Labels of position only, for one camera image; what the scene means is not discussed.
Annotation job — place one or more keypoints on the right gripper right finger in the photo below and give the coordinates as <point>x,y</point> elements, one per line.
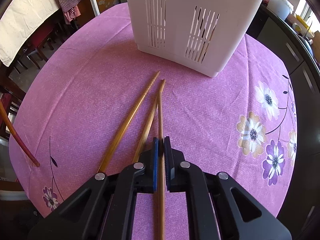
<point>218,207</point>

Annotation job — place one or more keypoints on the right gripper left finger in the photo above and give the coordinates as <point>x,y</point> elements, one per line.
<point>104,206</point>

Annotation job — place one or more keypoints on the brown wooden chopstick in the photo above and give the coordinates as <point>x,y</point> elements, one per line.
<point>146,130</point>
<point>161,168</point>

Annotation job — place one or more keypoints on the red-ended bamboo chopstick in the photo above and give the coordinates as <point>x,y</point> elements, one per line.
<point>124,126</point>
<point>17,138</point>

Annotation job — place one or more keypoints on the dark kitchen cabinets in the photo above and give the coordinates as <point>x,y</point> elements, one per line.
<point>279,37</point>

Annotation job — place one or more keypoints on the pink floral tablecloth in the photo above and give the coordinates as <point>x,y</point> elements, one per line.
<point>238,122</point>

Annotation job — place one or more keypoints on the dark wooden chair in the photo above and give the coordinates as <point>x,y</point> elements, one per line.
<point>31,58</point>

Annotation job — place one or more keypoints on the white plastic utensil holder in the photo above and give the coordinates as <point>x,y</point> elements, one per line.
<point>199,34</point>

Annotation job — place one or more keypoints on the white pot on counter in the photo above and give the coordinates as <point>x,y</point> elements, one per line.
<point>281,8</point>

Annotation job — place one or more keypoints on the white cloth on chair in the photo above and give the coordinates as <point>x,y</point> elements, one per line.
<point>19,21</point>

